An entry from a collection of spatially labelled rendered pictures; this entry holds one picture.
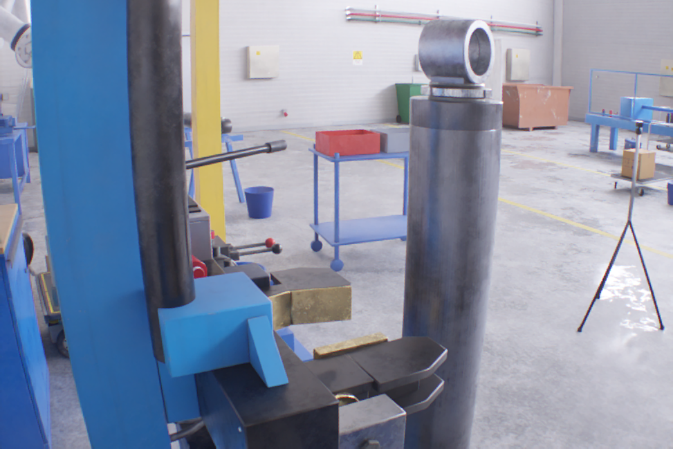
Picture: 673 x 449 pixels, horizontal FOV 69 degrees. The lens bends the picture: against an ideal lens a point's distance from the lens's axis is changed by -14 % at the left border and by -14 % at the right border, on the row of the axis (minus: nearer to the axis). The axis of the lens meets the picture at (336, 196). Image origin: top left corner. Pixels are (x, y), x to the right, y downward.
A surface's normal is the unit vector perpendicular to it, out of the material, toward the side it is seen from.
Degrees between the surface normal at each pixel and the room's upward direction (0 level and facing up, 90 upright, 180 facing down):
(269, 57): 90
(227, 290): 0
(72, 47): 90
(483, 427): 0
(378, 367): 0
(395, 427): 90
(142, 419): 90
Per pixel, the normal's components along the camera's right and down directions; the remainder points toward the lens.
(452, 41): -0.66, -0.07
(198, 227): 0.46, 0.21
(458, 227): -0.08, 0.24
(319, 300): 0.21, 0.23
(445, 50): -0.68, 0.22
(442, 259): -0.34, 0.22
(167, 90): 0.72, 0.17
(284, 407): 0.00, -0.97
